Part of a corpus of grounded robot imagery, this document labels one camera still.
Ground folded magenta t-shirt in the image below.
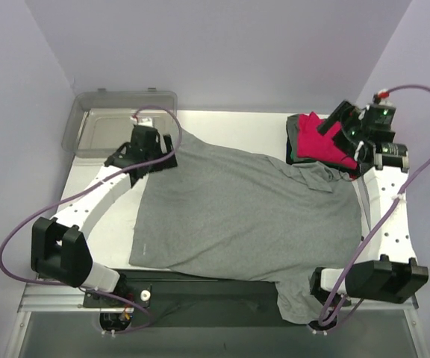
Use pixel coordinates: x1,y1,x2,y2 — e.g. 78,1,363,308
296,112,358,170

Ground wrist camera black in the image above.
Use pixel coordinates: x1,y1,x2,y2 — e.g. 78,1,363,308
104,125,162,169
361,104,396,131

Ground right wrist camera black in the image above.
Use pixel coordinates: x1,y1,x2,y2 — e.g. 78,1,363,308
361,104,396,131

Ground purple cable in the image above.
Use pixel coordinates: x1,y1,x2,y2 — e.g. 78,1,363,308
0,106,182,333
317,84,430,331

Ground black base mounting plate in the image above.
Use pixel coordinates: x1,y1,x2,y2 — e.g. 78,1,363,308
82,270,293,333

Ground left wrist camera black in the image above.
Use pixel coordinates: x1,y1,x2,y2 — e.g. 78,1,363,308
104,125,162,169

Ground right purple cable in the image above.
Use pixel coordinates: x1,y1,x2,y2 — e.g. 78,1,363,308
317,84,430,331

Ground grey t-shirt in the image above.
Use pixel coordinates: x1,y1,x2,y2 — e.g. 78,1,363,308
129,132,362,324
286,114,300,158

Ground aluminium frame rail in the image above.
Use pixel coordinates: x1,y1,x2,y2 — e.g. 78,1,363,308
16,280,100,313

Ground folded grey t-shirt in stack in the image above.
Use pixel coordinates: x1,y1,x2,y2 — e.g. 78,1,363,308
286,114,300,158

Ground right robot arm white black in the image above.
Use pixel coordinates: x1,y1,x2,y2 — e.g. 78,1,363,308
306,100,429,304

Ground clear plastic bin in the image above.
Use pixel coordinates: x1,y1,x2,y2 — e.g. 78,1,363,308
61,89,178,158

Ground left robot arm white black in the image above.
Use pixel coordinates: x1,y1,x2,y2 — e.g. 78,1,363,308
31,128,177,307

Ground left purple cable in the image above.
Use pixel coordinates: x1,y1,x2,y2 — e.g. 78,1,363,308
0,106,182,333

